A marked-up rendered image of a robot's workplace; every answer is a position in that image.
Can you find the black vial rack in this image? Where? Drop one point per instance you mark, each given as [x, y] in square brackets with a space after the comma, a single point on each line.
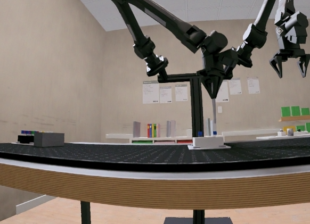
[25, 139]

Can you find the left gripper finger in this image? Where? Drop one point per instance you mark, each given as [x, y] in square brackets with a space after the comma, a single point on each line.
[274, 61]
[305, 60]

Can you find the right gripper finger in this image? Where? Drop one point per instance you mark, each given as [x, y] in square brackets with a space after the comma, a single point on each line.
[205, 82]
[220, 80]

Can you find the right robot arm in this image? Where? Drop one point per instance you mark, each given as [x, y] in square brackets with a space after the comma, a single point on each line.
[190, 36]

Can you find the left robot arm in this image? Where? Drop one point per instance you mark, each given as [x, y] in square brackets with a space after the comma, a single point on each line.
[291, 30]

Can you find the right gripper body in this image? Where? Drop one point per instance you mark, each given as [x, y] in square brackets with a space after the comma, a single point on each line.
[209, 71]

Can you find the white rectangular tube rack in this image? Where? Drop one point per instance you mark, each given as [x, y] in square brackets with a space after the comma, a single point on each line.
[208, 142]

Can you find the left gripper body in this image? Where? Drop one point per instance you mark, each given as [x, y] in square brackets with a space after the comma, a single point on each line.
[289, 53]

